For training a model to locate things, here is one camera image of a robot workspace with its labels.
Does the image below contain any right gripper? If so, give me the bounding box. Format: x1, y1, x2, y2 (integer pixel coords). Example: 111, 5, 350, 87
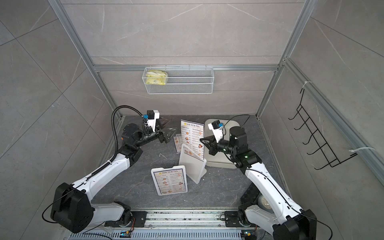
200, 135, 237, 157

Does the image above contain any menu holder with menu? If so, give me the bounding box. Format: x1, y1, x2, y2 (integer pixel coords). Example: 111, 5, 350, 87
179, 144, 207, 184

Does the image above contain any white menu holder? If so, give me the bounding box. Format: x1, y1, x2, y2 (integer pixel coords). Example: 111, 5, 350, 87
150, 164, 189, 196

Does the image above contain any old dim sum menu sheet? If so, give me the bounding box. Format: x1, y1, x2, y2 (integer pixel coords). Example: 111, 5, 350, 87
174, 134, 183, 153

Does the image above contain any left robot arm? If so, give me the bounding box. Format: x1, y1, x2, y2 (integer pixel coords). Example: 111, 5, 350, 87
50, 118, 176, 234

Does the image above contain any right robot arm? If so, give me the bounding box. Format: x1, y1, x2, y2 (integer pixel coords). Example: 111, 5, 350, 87
200, 121, 317, 240

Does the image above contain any cream plastic tray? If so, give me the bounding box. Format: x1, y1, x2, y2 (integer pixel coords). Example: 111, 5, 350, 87
204, 119, 240, 169

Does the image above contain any yellow snack packet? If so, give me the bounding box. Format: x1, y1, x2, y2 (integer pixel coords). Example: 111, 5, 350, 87
145, 70, 169, 86

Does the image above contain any small analog clock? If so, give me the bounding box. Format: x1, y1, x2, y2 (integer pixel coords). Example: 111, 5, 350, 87
258, 195, 273, 213

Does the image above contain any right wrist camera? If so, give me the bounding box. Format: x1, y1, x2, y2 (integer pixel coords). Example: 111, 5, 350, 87
208, 120, 224, 143

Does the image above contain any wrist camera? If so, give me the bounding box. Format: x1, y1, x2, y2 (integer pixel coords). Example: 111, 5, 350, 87
208, 120, 224, 143
143, 110, 160, 133

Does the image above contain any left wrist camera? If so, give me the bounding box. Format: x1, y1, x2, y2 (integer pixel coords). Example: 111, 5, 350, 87
143, 110, 160, 133

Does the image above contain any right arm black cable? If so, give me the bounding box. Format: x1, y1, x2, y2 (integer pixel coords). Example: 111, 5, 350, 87
221, 114, 334, 240

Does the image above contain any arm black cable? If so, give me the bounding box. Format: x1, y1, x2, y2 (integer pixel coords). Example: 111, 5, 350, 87
41, 105, 145, 224
221, 114, 334, 240

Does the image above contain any white wire mesh basket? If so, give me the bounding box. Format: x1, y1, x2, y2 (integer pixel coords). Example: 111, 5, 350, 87
142, 66, 215, 95

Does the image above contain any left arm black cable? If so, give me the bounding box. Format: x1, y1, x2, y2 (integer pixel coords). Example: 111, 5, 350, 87
41, 105, 145, 224

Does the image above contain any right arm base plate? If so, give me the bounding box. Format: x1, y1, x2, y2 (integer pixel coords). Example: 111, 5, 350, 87
221, 211, 250, 228

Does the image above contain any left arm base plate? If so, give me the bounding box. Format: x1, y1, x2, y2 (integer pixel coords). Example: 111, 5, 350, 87
104, 211, 148, 228

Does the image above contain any black wire hook rack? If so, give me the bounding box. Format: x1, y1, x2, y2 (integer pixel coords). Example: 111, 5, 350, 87
288, 89, 358, 171

